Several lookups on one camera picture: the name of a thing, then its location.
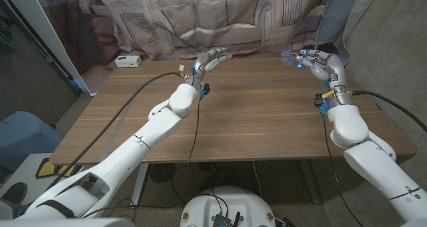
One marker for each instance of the blue chair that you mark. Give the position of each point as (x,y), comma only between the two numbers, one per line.
(23,137)

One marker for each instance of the printed sofa backdrop cloth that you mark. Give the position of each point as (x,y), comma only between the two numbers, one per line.
(213,23)

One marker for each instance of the round black floor fan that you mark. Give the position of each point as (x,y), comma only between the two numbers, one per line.
(162,172)

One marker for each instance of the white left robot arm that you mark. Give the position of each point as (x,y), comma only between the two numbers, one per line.
(140,143)

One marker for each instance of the white power strip box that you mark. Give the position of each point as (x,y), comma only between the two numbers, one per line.
(128,61)

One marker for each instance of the white robot torso base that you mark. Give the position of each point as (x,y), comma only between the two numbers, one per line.
(240,203)

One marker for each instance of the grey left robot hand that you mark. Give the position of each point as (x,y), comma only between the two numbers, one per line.
(203,61)

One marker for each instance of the grey table leg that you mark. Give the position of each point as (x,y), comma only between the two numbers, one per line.
(310,183)

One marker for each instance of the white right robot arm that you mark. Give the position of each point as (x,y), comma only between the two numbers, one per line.
(367,153)

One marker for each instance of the white table leg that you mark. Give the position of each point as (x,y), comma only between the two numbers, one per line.
(138,187)

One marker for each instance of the small black electronics module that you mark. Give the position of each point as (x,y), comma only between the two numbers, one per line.
(220,220)

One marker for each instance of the white door frame post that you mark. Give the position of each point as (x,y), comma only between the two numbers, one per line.
(33,23)

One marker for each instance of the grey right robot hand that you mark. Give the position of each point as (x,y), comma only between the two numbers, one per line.
(330,65)

